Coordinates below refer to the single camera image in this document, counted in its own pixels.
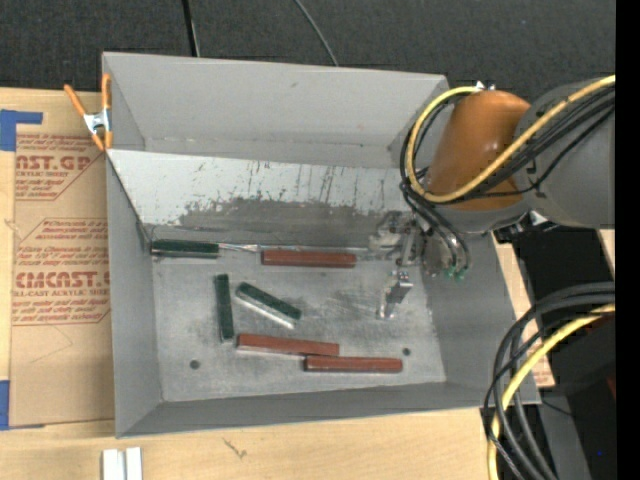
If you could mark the grey metal bin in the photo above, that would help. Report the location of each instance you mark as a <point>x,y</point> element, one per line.
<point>310,313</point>

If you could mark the dark green flat block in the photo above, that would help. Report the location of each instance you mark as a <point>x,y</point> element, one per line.
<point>185,248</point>
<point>224,308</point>
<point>270,300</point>

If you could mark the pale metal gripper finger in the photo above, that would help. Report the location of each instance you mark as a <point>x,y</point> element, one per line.
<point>403,290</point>
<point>386,300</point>

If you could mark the brown cardboard board red print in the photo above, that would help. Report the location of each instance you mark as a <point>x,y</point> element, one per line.
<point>60,338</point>

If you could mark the red-brown flat block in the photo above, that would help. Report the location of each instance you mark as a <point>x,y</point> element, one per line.
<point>307,258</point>
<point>287,344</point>
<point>352,364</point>

